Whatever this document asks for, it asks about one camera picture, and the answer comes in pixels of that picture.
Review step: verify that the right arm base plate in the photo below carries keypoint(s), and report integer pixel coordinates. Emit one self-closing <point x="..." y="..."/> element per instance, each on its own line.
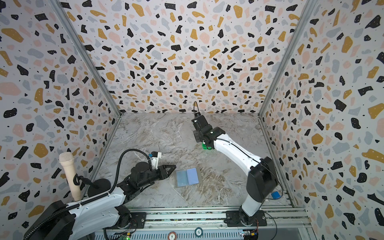
<point x="239" y="218"/>

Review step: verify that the red round marker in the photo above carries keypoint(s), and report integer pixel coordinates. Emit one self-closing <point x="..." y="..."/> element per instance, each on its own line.
<point x="172" y="236"/>

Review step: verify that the grey card holder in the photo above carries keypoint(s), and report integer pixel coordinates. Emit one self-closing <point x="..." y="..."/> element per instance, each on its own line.
<point x="188" y="177"/>

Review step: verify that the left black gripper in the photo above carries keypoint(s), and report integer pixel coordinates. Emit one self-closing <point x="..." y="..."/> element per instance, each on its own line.
<point x="164" y="171"/>

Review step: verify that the teal credit card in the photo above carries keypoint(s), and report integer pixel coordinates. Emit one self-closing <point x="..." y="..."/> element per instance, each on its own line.
<point x="181" y="178"/>

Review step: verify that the aluminium mounting rail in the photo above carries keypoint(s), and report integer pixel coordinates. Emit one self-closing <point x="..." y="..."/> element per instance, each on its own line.
<point x="283" y="223"/>

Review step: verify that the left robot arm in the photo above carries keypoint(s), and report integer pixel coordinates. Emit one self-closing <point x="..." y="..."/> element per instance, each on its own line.
<point x="105" y="210"/>

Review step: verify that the black microphone stand base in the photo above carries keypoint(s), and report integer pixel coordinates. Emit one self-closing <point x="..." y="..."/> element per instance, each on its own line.
<point x="99" y="186"/>

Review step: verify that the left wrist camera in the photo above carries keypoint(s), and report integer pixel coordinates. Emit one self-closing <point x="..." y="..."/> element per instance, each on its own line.
<point x="155" y="157"/>

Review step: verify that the blue tape piece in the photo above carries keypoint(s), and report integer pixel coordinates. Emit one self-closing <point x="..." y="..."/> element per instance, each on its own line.
<point x="276" y="195"/>

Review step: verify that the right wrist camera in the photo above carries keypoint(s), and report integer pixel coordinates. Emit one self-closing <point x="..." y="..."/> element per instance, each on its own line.
<point x="199" y="122"/>

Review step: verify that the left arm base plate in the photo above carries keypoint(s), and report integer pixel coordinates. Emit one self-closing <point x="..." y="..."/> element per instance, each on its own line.
<point x="131" y="221"/>

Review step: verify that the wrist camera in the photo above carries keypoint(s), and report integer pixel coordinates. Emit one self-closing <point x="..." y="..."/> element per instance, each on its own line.
<point x="155" y="157"/>
<point x="199" y="122"/>

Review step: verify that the green round marker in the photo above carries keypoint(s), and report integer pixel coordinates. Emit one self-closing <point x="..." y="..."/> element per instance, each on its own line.
<point x="198" y="232"/>

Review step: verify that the green card tray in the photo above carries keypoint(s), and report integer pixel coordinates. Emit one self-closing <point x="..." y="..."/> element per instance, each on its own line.
<point x="206" y="147"/>

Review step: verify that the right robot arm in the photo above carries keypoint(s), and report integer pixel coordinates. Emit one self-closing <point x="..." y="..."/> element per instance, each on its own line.
<point x="261" y="172"/>

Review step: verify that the blue credit card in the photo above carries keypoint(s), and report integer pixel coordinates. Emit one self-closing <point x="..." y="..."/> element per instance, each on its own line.
<point x="193" y="176"/>

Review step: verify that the beige microphone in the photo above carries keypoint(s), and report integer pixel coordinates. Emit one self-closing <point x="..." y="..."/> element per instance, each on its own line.
<point x="67" y="161"/>

